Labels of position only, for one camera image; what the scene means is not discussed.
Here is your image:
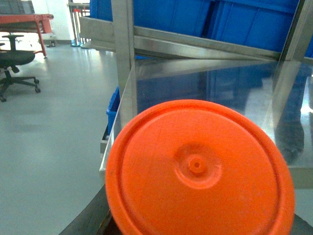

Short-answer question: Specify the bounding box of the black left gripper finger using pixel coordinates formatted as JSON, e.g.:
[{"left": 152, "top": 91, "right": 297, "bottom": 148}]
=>
[{"left": 60, "top": 186, "right": 112, "bottom": 235}]

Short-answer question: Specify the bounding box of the orange cylindrical capacitor 4680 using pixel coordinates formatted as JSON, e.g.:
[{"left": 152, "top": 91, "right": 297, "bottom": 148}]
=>
[{"left": 106, "top": 100, "right": 295, "bottom": 235}]

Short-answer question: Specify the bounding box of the blue storage bin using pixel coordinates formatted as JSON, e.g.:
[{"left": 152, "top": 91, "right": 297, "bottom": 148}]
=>
[{"left": 106, "top": 86, "right": 120, "bottom": 135}]

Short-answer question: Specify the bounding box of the stainless steel table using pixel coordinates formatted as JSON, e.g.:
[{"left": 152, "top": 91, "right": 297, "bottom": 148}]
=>
[{"left": 80, "top": 0, "right": 313, "bottom": 189}]

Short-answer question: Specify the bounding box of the black office chair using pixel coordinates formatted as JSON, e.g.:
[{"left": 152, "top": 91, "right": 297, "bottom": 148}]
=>
[{"left": 0, "top": 34, "right": 41, "bottom": 102}]

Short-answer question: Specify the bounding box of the blue plastic crate left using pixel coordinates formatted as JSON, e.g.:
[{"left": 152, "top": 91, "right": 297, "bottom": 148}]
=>
[{"left": 89, "top": 0, "right": 212, "bottom": 38}]

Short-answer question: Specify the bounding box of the blue plastic crate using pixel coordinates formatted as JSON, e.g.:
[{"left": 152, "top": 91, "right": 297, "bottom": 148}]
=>
[
  {"left": 206, "top": 0, "right": 299, "bottom": 52},
  {"left": 89, "top": 0, "right": 212, "bottom": 38}
]

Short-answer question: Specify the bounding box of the blue plastic crate right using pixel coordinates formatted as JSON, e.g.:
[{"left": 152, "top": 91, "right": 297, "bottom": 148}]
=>
[{"left": 206, "top": 0, "right": 299, "bottom": 52}]

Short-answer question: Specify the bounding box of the red conveyor frame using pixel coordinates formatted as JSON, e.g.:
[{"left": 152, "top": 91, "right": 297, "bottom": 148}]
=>
[{"left": 0, "top": 14, "right": 54, "bottom": 57}]

